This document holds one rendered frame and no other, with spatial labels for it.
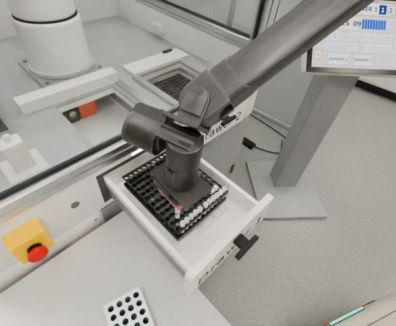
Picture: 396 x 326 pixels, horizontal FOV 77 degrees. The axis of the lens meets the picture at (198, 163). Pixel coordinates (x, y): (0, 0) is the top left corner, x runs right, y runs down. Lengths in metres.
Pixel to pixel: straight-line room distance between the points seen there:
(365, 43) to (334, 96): 0.27
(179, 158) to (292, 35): 0.22
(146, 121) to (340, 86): 1.17
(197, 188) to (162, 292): 0.33
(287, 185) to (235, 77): 1.58
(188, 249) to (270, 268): 1.01
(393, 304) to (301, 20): 1.31
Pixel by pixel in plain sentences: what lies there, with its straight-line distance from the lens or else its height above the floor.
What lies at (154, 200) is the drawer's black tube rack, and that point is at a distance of 0.64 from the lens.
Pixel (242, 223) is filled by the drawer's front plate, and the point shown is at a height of 0.93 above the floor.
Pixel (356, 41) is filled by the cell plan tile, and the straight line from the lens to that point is 1.31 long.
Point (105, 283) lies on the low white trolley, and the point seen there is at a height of 0.76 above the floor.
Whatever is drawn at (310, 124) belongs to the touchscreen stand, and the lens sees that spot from 1.52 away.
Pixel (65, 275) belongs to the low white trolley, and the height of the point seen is 0.76.
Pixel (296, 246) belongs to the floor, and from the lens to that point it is 1.73.
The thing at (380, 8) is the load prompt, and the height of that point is 1.16.
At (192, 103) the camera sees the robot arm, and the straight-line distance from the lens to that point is 0.35.
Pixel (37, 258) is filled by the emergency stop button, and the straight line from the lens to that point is 0.66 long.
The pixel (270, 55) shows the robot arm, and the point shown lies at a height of 1.28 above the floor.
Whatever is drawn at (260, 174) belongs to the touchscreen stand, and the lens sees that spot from 1.93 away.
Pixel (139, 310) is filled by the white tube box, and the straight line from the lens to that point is 0.65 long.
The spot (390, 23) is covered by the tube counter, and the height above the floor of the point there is 1.12.
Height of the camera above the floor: 1.43
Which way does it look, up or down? 47 degrees down
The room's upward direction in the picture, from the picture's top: 6 degrees clockwise
